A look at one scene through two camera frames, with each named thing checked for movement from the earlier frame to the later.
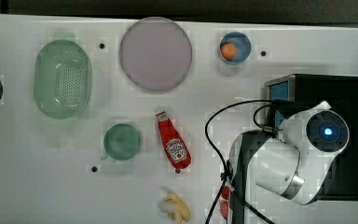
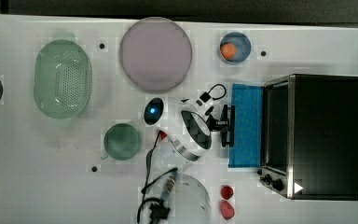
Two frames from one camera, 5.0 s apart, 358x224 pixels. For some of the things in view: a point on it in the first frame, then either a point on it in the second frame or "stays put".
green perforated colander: x=62 y=78 stays put
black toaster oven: x=288 y=94 stays put
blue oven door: x=279 y=91 to x=247 y=100
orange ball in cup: x=227 y=50 stays put
